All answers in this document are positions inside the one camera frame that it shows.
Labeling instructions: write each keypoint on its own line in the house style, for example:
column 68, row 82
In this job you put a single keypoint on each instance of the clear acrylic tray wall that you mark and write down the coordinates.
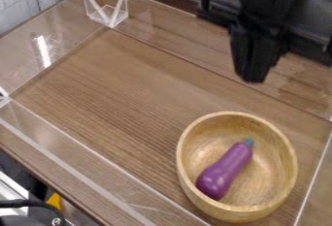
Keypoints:
column 99, row 98

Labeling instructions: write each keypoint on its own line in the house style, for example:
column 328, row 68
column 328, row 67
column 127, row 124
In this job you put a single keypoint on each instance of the yellow object under table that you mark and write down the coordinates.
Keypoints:
column 53, row 200

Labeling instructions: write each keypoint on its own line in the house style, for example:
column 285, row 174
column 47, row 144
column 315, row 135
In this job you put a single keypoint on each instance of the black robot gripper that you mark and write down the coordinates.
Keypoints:
column 308, row 19

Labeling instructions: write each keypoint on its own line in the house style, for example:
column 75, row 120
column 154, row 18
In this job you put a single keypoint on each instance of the purple toy eggplant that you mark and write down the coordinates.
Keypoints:
column 217, row 177

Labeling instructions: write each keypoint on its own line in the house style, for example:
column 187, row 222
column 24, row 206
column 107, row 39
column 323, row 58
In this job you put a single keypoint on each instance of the clear acrylic corner bracket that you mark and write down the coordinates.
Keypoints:
column 107, row 15

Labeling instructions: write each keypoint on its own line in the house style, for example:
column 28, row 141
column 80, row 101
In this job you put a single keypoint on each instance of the brown wooden bowl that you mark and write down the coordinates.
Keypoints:
column 266, row 180

